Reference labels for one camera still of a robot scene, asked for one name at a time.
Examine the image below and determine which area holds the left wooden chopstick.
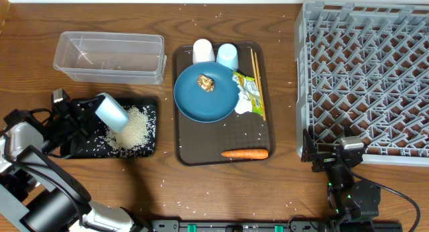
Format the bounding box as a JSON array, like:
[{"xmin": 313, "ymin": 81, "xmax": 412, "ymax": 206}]
[{"xmin": 250, "ymin": 49, "xmax": 266, "ymax": 121}]

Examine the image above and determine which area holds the white plastic cup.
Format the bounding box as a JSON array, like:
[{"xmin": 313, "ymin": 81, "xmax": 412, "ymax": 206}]
[{"xmin": 192, "ymin": 39, "xmax": 215, "ymax": 64}]

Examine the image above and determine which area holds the light blue bowl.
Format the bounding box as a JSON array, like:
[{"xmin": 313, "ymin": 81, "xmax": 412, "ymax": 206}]
[{"xmin": 95, "ymin": 93, "xmax": 129, "ymax": 133}]

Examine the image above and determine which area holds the clear plastic bin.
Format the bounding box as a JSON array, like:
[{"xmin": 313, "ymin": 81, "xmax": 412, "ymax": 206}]
[{"xmin": 53, "ymin": 32, "xmax": 167, "ymax": 84}]

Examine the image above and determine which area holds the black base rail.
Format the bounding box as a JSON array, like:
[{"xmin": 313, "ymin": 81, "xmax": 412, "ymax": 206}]
[{"xmin": 151, "ymin": 220, "xmax": 403, "ymax": 232}]

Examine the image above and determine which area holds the orange carrot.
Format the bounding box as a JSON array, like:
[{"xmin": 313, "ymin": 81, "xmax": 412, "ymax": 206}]
[{"xmin": 221, "ymin": 149, "xmax": 269, "ymax": 160}]

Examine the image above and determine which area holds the white rice pile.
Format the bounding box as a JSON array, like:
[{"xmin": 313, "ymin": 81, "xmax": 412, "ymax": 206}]
[{"xmin": 88, "ymin": 105, "xmax": 157, "ymax": 158}]

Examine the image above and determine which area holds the brown food scrap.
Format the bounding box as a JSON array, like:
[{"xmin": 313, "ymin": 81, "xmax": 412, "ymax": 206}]
[{"xmin": 197, "ymin": 74, "xmax": 215, "ymax": 93}]

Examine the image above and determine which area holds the green yellow snack wrapper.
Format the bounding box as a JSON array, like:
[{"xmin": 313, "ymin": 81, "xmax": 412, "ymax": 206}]
[{"xmin": 232, "ymin": 72, "xmax": 262, "ymax": 115}]

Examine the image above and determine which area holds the light blue plastic cup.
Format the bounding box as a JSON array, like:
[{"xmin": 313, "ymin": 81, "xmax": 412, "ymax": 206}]
[{"xmin": 216, "ymin": 44, "xmax": 239, "ymax": 72}]

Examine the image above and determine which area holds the right wooden chopstick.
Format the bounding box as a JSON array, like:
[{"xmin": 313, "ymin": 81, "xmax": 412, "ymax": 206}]
[{"xmin": 254, "ymin": 52, "xmax": 266, "ymax": 121}]

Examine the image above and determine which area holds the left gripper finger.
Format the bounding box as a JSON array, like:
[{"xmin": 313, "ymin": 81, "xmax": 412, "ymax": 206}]
[
  {"xmin": 72, "ymin": 97, "xmax": 105, "ymax": 113},
  {"xmin": 72, "ymin": 120, "xmax": 107, "ymax": 152}
]

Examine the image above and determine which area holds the dark blue plate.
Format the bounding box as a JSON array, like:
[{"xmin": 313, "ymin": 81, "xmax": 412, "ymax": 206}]
[{"xmin": 174, "ymin": 62, "xmax": 239, "ymax": 123}]

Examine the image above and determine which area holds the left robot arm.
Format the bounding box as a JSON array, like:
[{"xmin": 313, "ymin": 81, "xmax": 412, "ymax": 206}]
[{"xmin": 1, "ymin": 94, "xmax": 153, "ymax": 231}]

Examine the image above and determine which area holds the black waste tray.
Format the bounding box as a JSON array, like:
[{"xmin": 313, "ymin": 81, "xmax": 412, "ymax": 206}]
[{"xmin": 60, "ymin": 97, "xmax": 158, "ymax": 159}]

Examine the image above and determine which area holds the crumpled white tissue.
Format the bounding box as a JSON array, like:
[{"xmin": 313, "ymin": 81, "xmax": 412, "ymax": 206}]
[{"xmin": 235, "ymin": 87, "xmax": 253, "ymax": 114}]

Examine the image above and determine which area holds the dark brown serving tray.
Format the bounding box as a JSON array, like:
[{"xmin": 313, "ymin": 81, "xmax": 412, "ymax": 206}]
[{"xmin": 174, "ymin": 42, "xmax": 275, "ymax": 166}]

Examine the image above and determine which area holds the grey dishwasher rack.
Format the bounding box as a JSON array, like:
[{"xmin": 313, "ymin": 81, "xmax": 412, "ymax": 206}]
[{"xmin": 294, "ymin": 1, "xmax": 428, "ymax": 167}]

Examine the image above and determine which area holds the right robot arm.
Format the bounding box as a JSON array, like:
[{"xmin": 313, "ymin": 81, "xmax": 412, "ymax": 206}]
[{"xmin": 301, "ymin": 127, "xmax": 381, "ymax": 231}]

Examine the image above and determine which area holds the wooden chopstick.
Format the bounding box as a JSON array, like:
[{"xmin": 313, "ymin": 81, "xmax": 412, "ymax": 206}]
[
  {"xmin": 254, "ymin": 52, "xmax": 266, "ymax": 121},
  {"xmin": 250, "ymin": 49, "xmax": 266, "ymax": 121}
]

